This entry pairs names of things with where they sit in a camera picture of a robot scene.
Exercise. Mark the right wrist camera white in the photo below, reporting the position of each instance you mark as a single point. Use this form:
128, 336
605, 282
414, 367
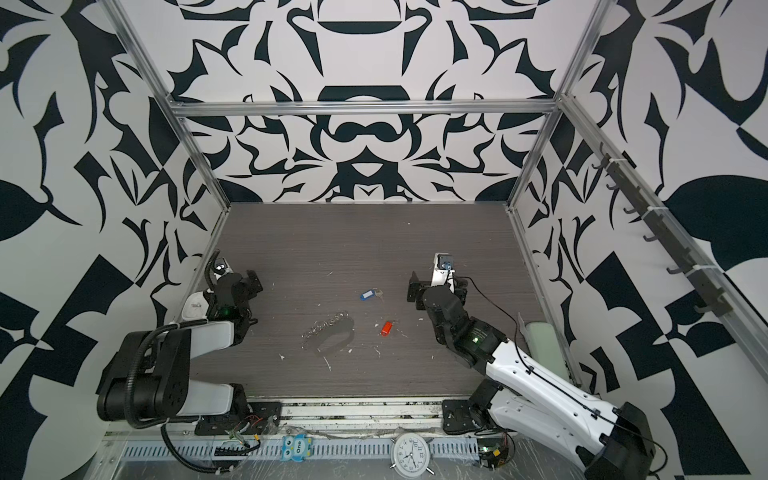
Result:
443, 270

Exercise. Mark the white slotted cable duct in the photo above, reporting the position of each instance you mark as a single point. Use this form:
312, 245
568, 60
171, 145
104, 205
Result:
453, 448

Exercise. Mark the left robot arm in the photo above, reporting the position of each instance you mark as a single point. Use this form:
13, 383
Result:
148, 382

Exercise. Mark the blue capped key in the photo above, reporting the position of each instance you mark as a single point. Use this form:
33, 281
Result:
371, 293

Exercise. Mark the small circuit board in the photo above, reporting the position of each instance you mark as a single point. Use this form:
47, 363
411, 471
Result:
495, 452

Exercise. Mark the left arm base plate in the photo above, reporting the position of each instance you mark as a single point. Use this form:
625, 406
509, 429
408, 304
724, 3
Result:
257, 418

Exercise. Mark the red capped key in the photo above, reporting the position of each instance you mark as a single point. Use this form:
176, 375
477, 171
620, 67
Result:
386, 329

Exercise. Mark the white alarm clock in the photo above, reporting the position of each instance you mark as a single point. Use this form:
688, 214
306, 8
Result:
411, 456

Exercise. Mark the black wall hook rail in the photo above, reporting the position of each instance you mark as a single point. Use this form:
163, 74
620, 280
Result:
666, 230

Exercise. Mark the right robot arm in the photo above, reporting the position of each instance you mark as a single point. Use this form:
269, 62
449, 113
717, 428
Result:
518, 394

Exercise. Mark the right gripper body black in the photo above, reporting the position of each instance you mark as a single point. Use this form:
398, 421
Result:
424, 302

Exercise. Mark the white round wall device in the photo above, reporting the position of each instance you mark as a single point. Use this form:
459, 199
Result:
195, 307

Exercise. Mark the pale green case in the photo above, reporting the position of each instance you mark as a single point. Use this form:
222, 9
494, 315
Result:
544, 347

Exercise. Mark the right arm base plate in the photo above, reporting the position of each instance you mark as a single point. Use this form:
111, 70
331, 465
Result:
462, 416

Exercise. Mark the blue owl figurine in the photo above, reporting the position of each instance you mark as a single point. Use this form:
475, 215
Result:
296, 448

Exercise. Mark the keyring with chain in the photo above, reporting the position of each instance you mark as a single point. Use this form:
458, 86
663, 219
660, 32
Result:
330, 336

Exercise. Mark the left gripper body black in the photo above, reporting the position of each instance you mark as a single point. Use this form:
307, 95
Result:
250, 285

